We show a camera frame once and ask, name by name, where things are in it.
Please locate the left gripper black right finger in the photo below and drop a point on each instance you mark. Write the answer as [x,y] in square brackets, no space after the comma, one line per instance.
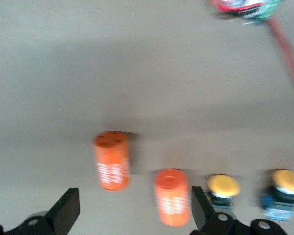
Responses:
[201,210]

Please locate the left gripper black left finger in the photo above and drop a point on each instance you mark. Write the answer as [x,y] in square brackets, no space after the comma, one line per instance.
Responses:
[63,210]

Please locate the orange cylinder battery cell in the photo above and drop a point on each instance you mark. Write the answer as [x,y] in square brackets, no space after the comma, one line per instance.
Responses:
[171,195]
[111,161]

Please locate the yellow mushroom push button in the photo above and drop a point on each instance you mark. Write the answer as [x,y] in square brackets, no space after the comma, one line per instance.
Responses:
[284,181]
[224,186]

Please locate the small green circuit board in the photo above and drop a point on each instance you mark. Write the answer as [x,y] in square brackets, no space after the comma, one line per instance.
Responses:
[267,9]

